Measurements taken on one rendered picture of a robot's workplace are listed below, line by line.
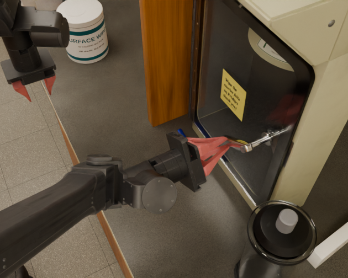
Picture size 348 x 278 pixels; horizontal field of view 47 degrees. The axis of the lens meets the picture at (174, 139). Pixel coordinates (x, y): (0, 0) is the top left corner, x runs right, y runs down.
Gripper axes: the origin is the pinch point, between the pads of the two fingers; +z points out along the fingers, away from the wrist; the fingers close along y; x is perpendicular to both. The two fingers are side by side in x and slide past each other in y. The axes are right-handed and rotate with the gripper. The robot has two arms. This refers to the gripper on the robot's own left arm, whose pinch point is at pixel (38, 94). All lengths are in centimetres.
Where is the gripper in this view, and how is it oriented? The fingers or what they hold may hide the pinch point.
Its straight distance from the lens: 96.3
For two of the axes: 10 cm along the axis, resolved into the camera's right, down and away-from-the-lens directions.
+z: 0.0, 6.2, 7.8
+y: 8.8, -3.7, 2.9
